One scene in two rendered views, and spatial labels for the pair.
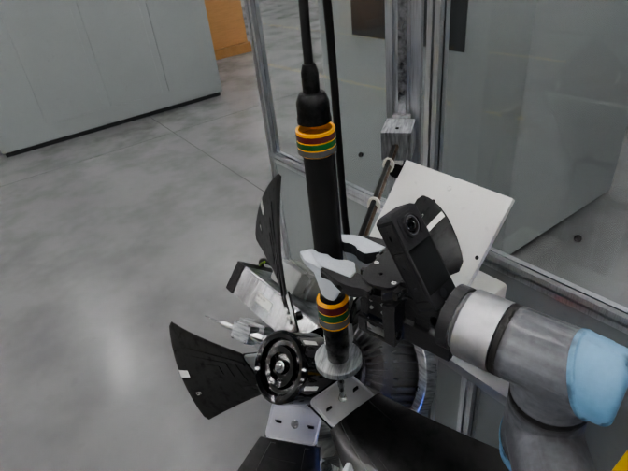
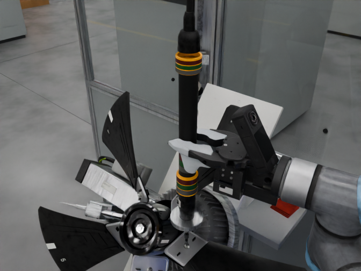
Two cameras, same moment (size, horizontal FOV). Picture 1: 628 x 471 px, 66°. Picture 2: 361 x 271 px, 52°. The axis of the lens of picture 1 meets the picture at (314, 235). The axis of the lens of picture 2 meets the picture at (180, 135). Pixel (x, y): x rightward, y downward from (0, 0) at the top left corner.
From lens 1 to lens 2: 0.16 m
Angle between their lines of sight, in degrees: 13
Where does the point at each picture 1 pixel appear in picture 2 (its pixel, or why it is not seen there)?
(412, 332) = (251, 189)
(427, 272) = (264, 148)
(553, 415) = (347, 229)
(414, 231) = (255, 121)
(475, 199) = (257, 108)
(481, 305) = (300, 166)
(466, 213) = not seen: hidden behind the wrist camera
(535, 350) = (337, 190)
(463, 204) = not seen: hidden behind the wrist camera
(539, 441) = (338, 247)
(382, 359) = (206, 219)
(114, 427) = not seen: outside the picture
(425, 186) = (222, 100)
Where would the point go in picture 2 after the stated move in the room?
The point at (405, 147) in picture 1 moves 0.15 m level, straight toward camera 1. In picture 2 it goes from (204, 74) to (209, 94)
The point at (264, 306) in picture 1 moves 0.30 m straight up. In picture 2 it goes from (110, 190) to (98, 101)
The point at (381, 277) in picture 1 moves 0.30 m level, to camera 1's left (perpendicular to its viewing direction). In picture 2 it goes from (232, 153) to (45, 184)
